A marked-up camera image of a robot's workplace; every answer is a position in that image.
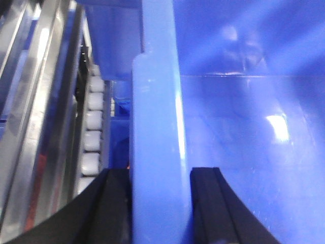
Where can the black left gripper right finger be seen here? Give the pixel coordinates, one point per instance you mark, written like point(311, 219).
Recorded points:
point(219, 216)

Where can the lower blue bin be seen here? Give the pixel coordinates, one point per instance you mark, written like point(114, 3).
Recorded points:
point(121, 95)

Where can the white roller track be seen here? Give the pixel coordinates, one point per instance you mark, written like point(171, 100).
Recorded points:
point(92, 134)

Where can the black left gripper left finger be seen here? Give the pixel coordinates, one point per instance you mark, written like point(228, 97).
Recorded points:
point(102, 213)

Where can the stainless steel shelf rail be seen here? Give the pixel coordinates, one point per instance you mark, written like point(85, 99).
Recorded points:
point(43, 77)

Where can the large blue plastic bin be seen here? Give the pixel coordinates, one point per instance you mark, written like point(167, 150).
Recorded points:
point(237, 85)

